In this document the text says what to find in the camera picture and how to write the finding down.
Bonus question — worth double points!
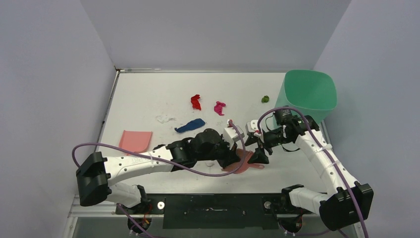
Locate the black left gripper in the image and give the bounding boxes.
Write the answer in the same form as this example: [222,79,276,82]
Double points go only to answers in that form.
[197,134,241,170]

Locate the pink hand broom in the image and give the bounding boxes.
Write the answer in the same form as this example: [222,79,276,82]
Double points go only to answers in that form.
[221,149,265,174]

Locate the pink dustpan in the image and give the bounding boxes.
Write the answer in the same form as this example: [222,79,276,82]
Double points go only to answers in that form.
[119,130,153,153]

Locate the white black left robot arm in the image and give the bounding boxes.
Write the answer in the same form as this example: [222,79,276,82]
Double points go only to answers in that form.
[76,127,244,214]

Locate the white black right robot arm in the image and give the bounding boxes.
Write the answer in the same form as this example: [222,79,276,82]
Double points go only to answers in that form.
[246,107,374,231]

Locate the green paper scrap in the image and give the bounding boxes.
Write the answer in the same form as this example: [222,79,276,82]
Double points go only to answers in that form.
[261,95,270,103]

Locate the long dark blue paper scrap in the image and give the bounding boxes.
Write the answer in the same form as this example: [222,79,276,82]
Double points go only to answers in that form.
[174,119,206,133]

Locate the magenta paper scrap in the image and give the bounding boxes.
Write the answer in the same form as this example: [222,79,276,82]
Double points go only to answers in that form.
[213,101,226,116]

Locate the red paper scrap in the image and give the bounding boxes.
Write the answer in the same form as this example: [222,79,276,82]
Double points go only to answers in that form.
[190,94,202,111]

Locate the green plastic waste bin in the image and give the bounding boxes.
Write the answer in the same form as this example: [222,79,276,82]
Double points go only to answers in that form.
[275,69,338,123]

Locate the white paper scrap left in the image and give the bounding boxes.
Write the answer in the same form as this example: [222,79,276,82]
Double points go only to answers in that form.
[156,115,176,123]

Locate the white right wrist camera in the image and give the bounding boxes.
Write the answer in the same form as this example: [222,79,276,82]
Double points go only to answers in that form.
[245,119,260,135]

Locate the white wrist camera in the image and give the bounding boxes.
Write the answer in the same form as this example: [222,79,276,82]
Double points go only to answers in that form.
[222,127,245,144]
[245,119,260,135]

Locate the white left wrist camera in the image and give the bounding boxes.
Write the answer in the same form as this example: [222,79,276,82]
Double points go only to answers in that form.
[222,127,245,144]

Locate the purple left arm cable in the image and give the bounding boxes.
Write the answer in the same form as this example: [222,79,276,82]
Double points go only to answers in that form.
[71,119,247,178]

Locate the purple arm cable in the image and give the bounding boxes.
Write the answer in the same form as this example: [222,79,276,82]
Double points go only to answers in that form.
[257,106,370,238]
[71,119,247,178]

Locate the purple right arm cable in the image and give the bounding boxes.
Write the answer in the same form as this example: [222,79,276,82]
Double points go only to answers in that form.
[257,106,370,238]

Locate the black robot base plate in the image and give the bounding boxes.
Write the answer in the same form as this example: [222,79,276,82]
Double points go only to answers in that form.
[115,193,312,230]

